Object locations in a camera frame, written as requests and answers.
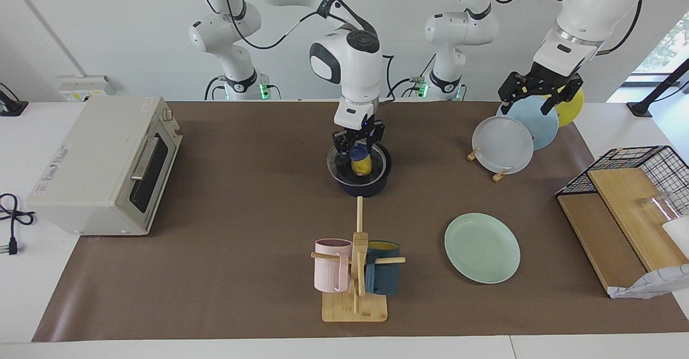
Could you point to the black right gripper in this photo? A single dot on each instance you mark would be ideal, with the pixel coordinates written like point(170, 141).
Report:
point(359, 132)

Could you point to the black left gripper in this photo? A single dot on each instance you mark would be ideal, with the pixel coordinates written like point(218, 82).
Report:
point(547, 78)

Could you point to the yellow potato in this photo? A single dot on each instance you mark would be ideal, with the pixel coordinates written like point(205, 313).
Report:
point(361, 166)

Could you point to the glass lid with blue knob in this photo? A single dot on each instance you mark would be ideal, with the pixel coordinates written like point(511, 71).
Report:
point(336, 168)

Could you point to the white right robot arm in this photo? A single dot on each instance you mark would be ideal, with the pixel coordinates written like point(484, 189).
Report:
point(355, 74)

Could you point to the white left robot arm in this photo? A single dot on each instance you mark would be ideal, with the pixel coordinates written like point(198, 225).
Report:
point(584, 14)

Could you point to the light blue plate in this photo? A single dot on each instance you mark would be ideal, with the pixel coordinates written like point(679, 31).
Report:
point(541, 125)

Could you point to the yellow plate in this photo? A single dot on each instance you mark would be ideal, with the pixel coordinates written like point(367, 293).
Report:
point(571, 112)

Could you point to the grey plate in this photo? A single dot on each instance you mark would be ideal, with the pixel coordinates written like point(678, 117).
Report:
point(500, 146)

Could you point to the wooden plate rack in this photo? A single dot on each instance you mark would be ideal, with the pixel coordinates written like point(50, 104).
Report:
point(499, 176)

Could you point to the green plate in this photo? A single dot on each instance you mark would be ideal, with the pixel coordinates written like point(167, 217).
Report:
point(482, 248)

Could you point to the dark blue saucepan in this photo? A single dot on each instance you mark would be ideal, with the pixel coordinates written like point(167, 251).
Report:
point(363, 189)

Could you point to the black angled stand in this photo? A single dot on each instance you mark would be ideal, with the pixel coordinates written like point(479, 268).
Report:
point(654, 95)

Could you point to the pink ribbed mug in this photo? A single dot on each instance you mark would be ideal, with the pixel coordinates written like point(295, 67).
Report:
point(329, 267)

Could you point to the dark teal mug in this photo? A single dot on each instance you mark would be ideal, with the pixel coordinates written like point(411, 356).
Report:
point(383, 275)

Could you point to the window with greenery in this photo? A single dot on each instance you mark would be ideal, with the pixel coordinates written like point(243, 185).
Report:
point(670, 47)

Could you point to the brown table mat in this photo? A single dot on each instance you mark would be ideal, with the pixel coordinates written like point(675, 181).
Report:
point(242, 240)

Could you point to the light wooden board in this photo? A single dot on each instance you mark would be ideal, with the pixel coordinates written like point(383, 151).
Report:
point(630, 213)

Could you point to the dark wooden board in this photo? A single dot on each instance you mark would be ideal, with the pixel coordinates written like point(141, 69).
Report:
point(597, 235)

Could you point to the wooden mug tree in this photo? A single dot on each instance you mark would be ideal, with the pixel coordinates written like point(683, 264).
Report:
point(355, 308)

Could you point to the clear glass cup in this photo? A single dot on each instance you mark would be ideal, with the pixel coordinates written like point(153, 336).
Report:
point(659, 205)

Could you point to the white cup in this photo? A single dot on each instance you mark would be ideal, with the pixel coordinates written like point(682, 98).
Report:
point(679, 235)

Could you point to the white patterned cloth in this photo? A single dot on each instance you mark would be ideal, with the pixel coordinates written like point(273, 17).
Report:
point(656, 283)

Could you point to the cream toaster oven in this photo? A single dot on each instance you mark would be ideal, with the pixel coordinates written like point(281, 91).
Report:
point(91, 170)

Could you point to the white power strip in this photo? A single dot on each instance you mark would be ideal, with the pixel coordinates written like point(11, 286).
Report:
point(81, 89)

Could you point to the black clamp mount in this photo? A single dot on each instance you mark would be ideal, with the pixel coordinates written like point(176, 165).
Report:
point(8, 106)

